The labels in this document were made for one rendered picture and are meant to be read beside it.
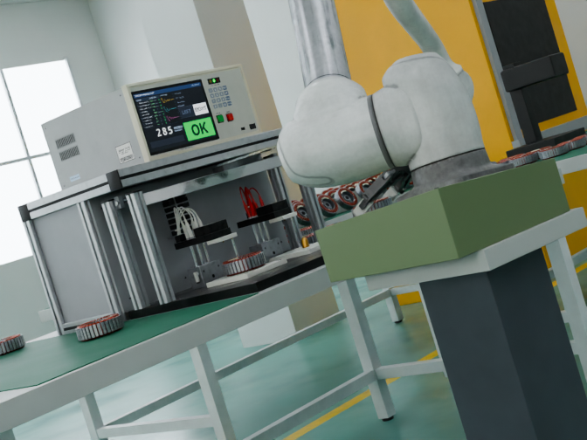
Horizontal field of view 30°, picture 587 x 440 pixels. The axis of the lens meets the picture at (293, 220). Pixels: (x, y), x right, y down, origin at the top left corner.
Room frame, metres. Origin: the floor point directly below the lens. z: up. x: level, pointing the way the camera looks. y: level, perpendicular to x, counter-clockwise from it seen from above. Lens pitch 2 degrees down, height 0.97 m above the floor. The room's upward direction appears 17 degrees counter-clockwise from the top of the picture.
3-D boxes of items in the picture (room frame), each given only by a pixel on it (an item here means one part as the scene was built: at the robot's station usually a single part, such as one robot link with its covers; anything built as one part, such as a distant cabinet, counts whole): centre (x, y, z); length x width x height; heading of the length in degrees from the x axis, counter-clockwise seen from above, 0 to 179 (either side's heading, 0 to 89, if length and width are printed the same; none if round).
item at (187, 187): (2.91, 0.14, 1.03); 0.62 x 0.01 x 0.03; 138
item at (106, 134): (3.06, 0.30, 1.22); 0.44 x 0.39 x 0.20; 138
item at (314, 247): (2.93, -0.01, 0.78); 0.15 x 0.15 x 0.01; 48
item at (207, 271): (2.85, 0.26, 0.80); 0.07 x 0.05 x 0.06; 138
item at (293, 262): (2.85, 0.08, 0.76); 0.64 x 0.47 x 0.02; 138
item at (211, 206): (3.01, 0.26, 0.92); 0.66 x 0.01 x 0.30; 138
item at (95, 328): (2.57, 0.51, 0.77); 0.11 x 0.11 x 0.04
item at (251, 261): (2.75, 0.15, 0.80); 0.11 x 0.11 x 0.04
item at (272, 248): (3.03, 0.10, 0.80); 0.07 x 0.05 x 0.06; 138
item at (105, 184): (3.05, 0.31, 1.09); 0.68 x 0.44 x 0.05; 138
